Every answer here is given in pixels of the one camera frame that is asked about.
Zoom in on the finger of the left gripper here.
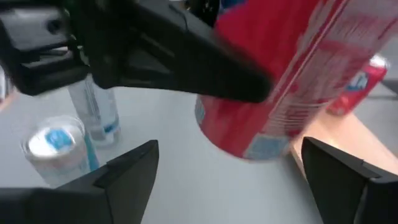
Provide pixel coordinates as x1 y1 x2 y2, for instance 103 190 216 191
71 0 274 103

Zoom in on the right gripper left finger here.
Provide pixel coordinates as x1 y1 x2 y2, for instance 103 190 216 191
0 139 160 224

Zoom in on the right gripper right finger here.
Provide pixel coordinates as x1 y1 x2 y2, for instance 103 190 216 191
300 136 398 224

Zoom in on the red Fanta strawberry can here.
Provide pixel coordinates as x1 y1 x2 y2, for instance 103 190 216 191
325 53 390 116
194 0 398 162

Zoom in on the wooden shelf board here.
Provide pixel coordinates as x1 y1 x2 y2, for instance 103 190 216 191
287 105 398 177

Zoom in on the silver blue energy drink can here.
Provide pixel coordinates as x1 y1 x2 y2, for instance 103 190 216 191
19 114 101 189

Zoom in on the white blue Celsius can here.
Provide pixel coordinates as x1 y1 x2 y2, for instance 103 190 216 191
66 73 122 147

